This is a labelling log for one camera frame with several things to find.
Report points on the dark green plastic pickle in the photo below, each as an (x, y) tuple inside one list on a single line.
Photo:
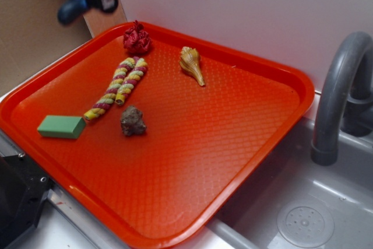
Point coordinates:
[(71, 10)]

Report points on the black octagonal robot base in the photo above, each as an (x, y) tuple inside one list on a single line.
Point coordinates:
[(24, 189)]

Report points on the crumpled red paper ball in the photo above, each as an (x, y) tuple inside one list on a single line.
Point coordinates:
[(136, 39)]

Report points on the tan conch seashell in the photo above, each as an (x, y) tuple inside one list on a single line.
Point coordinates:
[(190, 63)]

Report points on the green rectangular block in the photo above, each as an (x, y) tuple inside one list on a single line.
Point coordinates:
[(59, 126)]

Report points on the brown rock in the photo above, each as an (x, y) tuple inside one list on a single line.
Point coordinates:
[(132, 121)]

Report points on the red plastic tray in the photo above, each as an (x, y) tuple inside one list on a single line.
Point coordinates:
[(158, 189)]

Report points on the dark grey toy faucet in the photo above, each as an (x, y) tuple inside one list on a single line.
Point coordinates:
[(345, 104)]

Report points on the grey toy sink basin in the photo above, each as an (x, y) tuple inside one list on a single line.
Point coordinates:
[(291, 202)]

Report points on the twisted multicolour rope toy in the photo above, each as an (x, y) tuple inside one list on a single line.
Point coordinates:
[(126, 76)]

